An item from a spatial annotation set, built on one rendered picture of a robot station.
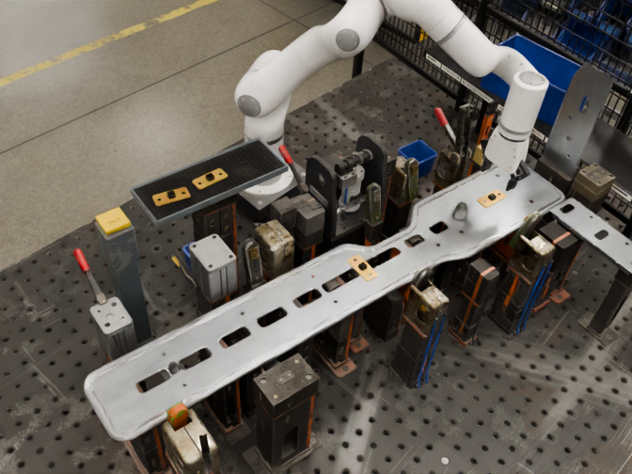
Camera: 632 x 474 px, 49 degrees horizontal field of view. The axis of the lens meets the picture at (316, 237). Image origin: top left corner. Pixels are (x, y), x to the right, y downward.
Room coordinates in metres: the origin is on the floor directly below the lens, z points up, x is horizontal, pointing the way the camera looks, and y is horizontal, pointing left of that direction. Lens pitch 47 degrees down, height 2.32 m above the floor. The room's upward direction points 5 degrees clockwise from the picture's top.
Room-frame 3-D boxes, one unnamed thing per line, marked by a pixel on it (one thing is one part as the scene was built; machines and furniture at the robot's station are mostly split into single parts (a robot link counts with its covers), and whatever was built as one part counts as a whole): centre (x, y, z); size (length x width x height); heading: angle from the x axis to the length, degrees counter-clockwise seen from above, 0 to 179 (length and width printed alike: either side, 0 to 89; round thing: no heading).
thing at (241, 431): (0.89, 0.20, 0.84); 0.17 x 0.06 x 0.29; 40
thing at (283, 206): (1.26, 0.09, 0.90); 0.05 x 0.05 x 0.40; 40
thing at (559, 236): (1.36, -0.66, 0.84); 0.11 x 0.10 x 0.28; 40
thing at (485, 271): (1.20, -0.44, 0.84); 0.11 x 0.08 x 0.29; 40
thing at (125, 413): (1.14, -0.11, 1.00); 1.38 x 0.22 x 0.02; 130
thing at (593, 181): (1.53, -0.78, 0.88); 0.08 x 0.08 x 0.36; 40
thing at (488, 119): (1.64, -0.46, 0.95); 0.03 x 0.01 x 0.50; 130
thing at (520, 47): (1.92, -0.66, 1.09); 0.30 x 0.17 x 0.13; 47
